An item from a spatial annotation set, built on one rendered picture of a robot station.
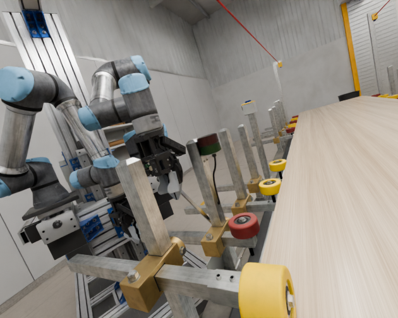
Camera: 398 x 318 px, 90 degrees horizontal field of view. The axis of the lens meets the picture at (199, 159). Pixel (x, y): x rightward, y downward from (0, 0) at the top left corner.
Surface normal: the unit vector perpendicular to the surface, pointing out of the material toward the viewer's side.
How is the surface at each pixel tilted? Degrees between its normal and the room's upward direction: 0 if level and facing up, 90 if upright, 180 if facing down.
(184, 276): 0
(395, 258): 0
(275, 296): 37
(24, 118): 128
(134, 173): 90
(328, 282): 0
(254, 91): 90
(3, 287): 90
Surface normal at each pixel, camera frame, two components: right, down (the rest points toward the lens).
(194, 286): -0.45, 0.29
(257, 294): -0.51, -0.58
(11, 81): -0.13, 0.11
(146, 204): 0.84, -0.18
